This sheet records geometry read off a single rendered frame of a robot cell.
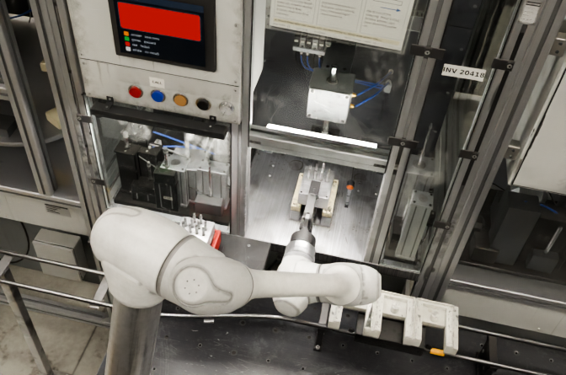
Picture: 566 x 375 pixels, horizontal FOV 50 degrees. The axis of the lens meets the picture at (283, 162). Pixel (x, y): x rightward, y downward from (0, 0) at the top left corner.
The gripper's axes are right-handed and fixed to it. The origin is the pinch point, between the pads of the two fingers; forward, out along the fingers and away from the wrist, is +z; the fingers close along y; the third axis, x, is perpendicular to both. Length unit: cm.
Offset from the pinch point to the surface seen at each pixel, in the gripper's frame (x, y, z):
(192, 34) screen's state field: 31, 63, -16
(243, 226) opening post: 18.8, -4.1, -13.5
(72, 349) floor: 90, -100, -20
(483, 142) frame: -39, 45, -13
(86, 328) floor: 88, -100, -9
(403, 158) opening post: -21.9, 35.1, -13.1
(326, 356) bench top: -13.1, -31.8, -34.6
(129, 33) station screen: 47, 61, -16
